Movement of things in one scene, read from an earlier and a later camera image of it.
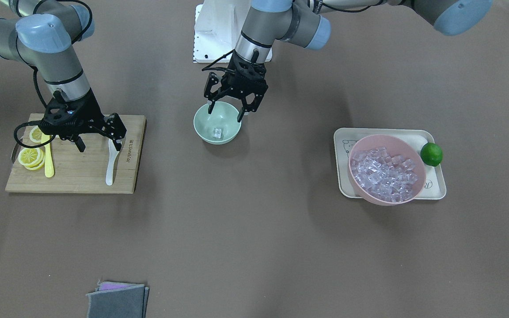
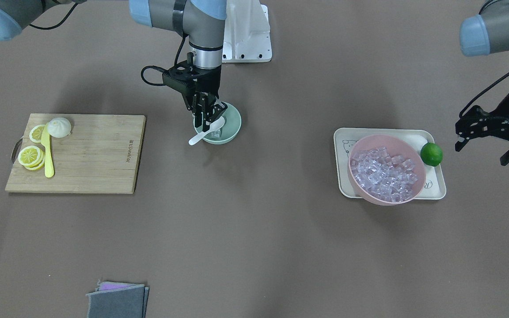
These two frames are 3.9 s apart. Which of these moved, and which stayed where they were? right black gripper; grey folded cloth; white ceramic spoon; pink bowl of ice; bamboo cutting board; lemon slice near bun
Moved: right black gripper; white ceramic spoon
Stayed: bamboo cutting board; pink bowl of ice; lemon slice near bun; grey folded cloth
